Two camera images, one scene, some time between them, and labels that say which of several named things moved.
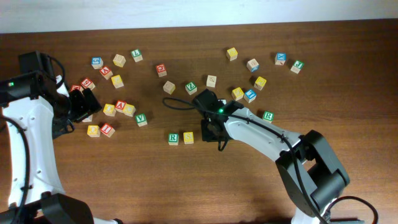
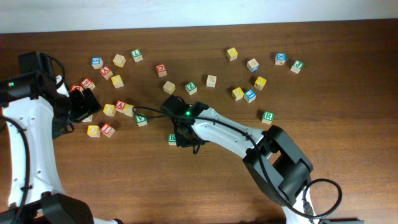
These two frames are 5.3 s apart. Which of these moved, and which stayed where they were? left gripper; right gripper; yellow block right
Moved: right gripper
Stayed: yellow block right; left gripper
